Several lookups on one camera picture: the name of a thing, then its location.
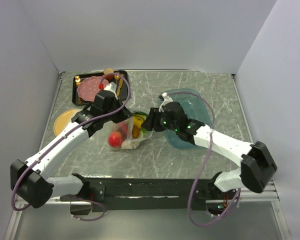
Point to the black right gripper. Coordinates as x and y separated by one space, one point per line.
151 122

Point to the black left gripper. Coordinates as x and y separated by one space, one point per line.
124 114

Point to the red toy chili pepper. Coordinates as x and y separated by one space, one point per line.
123 128

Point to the yellow toy lemon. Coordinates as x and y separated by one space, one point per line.
138 121

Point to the orange toy tangerine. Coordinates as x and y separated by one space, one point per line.
135 131

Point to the red toy apple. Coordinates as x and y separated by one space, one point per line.
115 139

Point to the clear polka dot zip bag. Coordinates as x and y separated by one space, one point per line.
142 137

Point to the green toy long beans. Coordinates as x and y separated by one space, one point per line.
139 114

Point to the white toy daikon radish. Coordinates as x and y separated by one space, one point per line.
129 145

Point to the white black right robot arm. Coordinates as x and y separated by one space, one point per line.
256 165

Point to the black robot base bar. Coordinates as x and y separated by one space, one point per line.
104 190

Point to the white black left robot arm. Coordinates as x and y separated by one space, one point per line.
31 179

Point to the pink polka dot plate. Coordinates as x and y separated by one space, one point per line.
89 87

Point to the teal transparent plastic container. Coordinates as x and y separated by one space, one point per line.
193 107

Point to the black serving tray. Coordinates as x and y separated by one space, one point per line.
123 94

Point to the gold knife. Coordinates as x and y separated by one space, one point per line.
119 82

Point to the orange cup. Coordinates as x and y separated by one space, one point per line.
108 72

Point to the gold fork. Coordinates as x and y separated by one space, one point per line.
77 83

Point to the cream round plate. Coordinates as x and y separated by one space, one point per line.
63 120

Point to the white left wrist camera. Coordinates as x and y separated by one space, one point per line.
111 87

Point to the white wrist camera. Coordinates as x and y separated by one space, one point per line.
111 87
165 99

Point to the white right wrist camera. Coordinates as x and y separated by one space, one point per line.
165 99

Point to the aluminium frame rail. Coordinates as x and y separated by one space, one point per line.
269 195

